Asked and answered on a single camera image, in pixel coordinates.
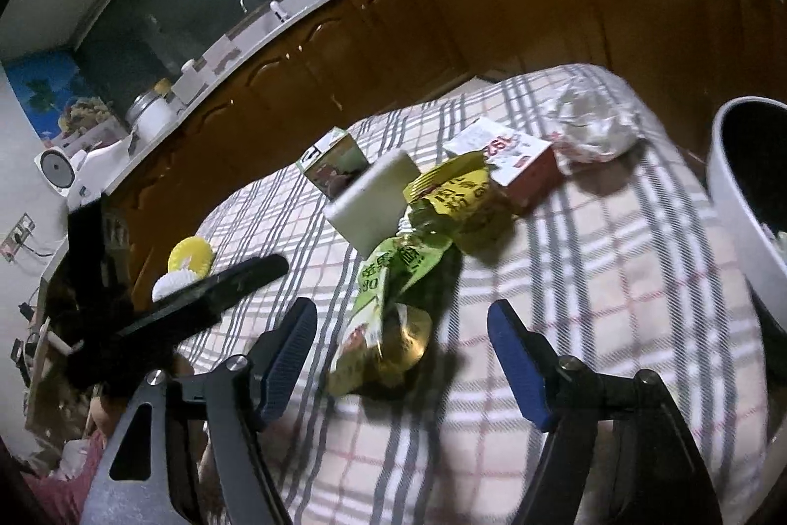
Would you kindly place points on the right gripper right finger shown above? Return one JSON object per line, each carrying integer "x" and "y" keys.
{"x": 527, "y": 361}

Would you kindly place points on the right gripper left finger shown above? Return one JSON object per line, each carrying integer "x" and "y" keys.
{"x": 277, "y": 359}

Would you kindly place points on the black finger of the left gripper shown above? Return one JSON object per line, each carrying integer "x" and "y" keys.
{"x": 199, "y": 306}

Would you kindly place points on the white round trash bin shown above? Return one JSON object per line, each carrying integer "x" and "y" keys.
{"x": 746, "y": 178}

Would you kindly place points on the white kitchen countertop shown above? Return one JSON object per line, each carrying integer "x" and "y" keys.
{"x": 252, "y": 39}

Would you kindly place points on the yellow round sponge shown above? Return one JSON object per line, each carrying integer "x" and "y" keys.
{"x": 192, "y": 254}

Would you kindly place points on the green snack bag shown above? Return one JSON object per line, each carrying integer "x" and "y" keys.
{"x": 385, "y": 337}

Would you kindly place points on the plaid checkered tablecloth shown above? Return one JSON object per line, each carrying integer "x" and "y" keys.
{"x": 625, "y": 266}

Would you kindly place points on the white foam block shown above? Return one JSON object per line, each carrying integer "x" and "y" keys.
{"x": 369, "y": 210}

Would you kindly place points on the yellow snack bag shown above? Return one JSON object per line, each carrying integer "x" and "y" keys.
{"x": 459, "y": 199}

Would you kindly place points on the white red 1928 box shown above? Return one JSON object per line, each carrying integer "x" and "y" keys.
{"x": 522, "y": 166}

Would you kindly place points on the white small fan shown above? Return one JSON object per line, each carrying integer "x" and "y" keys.
{"x": 58, "y": 169}

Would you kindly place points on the white canister with lid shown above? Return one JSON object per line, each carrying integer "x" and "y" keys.
{"x": 149, "y": 114}

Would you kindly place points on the green white carton box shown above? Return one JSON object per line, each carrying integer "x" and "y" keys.
{"x": 333, "y": 163}

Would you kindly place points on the white crumpled paper ball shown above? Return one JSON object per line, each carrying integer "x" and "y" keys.
{"x": 592, "y": 121}

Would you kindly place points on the brown wooden lower cabinets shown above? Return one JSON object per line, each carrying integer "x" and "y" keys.
{"x": 347, "y": 60}

